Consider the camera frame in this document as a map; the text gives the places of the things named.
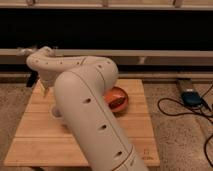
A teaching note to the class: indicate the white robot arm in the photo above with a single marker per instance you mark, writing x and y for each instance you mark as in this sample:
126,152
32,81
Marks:
79,84

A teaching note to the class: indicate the orange bowl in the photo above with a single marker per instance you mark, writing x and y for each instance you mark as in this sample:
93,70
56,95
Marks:
115,93

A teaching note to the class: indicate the brown object in bowl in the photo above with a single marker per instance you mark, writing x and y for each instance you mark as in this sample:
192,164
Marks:
116,102

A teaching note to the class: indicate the grey power strip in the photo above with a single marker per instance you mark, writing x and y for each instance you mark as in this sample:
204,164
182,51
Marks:
185,87

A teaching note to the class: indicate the blue power adapter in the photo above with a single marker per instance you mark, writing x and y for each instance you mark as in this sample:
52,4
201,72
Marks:
191,99

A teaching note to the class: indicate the wooden rail beam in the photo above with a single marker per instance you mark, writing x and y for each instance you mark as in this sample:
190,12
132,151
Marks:
147,57

